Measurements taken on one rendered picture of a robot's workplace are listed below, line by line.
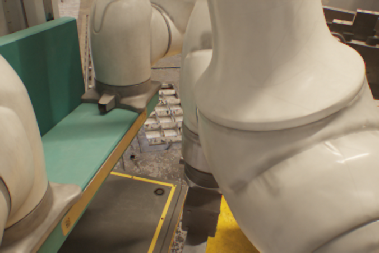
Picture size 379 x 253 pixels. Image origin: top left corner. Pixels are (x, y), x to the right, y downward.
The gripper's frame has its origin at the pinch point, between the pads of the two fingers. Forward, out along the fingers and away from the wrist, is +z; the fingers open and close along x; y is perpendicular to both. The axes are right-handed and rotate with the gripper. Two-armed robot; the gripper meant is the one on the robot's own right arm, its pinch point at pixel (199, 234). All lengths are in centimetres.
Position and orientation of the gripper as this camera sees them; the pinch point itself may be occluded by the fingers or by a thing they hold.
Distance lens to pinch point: 52.8
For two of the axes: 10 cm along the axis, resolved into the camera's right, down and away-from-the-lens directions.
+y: -9.8, -1.7, 1.3
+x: -2.1, 5.1, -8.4
